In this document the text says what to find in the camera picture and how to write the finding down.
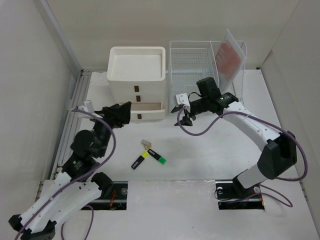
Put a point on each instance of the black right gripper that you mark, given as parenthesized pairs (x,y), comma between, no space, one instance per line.
(185,121)

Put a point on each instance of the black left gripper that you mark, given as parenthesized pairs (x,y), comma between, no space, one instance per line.
(123,113)

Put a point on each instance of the white three-drawer storage box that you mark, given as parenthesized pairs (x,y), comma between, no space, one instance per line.
(137,74)

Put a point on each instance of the green cap black highlighter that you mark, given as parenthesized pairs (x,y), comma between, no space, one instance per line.
(156,156)

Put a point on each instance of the yellow cap black highlighter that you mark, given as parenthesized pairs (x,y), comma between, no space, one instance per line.
(139,160)

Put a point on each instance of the red booklet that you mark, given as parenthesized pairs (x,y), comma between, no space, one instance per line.
(230,60)

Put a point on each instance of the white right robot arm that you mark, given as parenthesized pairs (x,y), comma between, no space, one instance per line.
(278,149)

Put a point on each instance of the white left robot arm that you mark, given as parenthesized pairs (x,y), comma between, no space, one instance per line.
(78,183)

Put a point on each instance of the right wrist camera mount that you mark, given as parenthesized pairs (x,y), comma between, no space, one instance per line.
(182,100)

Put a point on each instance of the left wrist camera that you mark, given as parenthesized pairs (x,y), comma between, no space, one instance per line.
(86,110)

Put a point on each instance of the aluminium frame rail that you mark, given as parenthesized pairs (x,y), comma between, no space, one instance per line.
(77,88)

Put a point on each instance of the white wire mesh organizer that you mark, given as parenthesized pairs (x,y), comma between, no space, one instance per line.
(188,62)

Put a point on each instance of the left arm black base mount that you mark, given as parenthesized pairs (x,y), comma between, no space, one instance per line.
(114,194)

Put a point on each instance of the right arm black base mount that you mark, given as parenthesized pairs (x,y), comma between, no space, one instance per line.
(231,195)

